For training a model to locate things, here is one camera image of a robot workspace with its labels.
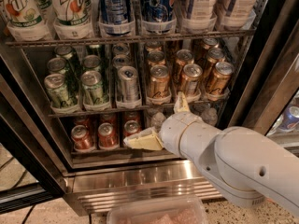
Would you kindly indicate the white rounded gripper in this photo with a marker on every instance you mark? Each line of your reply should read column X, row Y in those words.
column 175, row 132

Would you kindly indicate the silver red bull can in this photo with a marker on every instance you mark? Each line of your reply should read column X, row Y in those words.
column 129, row 84
column 120, row 61

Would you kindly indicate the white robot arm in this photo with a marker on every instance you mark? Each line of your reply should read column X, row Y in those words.
column 246, row 167

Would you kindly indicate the gold can front left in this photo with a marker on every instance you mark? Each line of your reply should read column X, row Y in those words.
column 158, row 82

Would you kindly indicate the gold can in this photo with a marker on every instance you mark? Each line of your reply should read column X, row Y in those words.
column 219, row 78
column 158, row 82
column 190, row 78

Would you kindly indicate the red can front right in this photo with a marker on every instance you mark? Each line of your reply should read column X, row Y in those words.
column 131, row 127

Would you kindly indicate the gold can front middle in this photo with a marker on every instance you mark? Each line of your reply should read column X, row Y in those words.
column 190, row 78

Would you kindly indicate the red can front middle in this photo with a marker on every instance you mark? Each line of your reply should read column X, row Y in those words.
column 107, row 136

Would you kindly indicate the gold can front right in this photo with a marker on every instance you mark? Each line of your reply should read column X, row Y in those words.
column 219, row 78

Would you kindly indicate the green can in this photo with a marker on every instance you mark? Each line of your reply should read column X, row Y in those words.
column 93, row 88
column 58, row 91

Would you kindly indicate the red can front left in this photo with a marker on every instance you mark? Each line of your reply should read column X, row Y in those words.
column 82, row 138

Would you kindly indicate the stainless steel fridge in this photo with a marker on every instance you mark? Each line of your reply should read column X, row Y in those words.
column 264, row 52

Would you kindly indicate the green can front left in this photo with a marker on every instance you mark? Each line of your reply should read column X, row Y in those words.
column 58, row 91

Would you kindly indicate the blue can behind glass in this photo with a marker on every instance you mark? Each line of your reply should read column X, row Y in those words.
column 290, row 119

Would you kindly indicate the water bottle left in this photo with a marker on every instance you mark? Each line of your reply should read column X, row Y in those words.
column 157, row 120

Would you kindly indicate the water bottle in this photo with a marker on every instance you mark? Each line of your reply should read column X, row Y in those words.
column 157, row 120
column 210, row 116

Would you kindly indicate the water bottle right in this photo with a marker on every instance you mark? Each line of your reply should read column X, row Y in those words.
column 210, row 116

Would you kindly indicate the blue bottle left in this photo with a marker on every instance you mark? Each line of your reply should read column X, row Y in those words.
column 116, row 17

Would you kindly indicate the blue bottle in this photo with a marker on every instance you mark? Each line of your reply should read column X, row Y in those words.
column 157, row 14
column 116, row 17

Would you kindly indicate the blue bottle right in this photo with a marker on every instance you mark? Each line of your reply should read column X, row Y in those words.
column 157, row 14

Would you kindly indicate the white bottle left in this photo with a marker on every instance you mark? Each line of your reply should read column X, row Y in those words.
column 197, row 15

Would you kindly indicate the white bottle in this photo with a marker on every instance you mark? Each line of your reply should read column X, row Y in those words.
column 197, row 15
column 233, row 14

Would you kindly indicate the white bottle right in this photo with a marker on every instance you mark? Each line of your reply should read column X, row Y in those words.
column 233, row 14

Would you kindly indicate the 7up bottle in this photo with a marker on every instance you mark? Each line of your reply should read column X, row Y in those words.
column 25, row 20
column 73, row 18

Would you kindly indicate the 7up bottle left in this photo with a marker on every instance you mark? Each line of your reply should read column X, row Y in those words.
column 25, row 20

